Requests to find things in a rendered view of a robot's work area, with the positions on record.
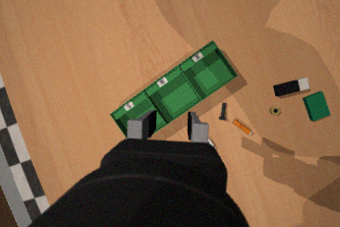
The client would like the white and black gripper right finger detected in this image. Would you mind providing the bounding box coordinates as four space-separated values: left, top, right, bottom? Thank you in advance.
188 111 209 143

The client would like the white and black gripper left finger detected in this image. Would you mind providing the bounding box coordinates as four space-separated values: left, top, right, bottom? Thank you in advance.
128 110 156 140

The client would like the green three-compartment bin rack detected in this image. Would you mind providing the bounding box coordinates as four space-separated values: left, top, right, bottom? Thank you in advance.
110 40 238 138

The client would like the orange battery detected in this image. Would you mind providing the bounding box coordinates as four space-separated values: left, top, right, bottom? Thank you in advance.
233 120 252 135

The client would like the green rectangular block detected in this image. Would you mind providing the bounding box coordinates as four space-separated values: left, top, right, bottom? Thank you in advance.
303 91 330 121

